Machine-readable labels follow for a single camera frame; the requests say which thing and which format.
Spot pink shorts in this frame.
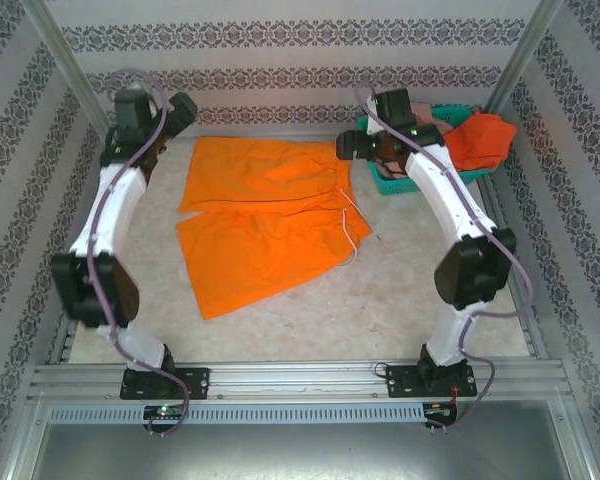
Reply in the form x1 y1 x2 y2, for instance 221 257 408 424
373 101 462 182

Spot red-orange shorts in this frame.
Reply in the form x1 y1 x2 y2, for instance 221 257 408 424
444 110 520 174

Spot light orange shorts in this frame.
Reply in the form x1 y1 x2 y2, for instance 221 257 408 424
175 135 374 321

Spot teal plastic basket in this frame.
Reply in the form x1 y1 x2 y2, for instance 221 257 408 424
355 103 501 196

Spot aluminium front mounting beam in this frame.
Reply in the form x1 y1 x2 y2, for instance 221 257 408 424
27 357 566 401

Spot grey metal front panel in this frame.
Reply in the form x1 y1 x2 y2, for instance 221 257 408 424
24 419 600 480

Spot aluminium left corner post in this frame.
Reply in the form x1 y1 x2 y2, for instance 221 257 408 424
22 0 124 151

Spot aluminium corner post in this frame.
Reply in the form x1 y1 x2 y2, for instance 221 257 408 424
479 0 564 132
22 0 124 151

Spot aluminium right corner post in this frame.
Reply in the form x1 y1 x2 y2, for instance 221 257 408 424
479 0 564 132

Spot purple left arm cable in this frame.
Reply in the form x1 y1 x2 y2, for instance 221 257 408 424
87 67 194 439

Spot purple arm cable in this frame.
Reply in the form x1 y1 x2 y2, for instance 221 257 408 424
353 82 534 436
87 67 194 439

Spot aluminium left side rail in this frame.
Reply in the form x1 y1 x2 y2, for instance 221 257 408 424
47 307 76 365

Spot aluminium right side rail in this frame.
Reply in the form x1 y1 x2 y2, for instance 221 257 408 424
479 177 549 359

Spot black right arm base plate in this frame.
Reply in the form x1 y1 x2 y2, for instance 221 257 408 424
385 363 479 400

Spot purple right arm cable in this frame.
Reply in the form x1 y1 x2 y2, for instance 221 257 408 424
353 82 534 436

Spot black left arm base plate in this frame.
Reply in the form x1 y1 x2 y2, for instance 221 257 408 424
119 367 211 401

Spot slotted grey cable duct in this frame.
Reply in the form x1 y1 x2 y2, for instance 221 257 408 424
47 403 426 424

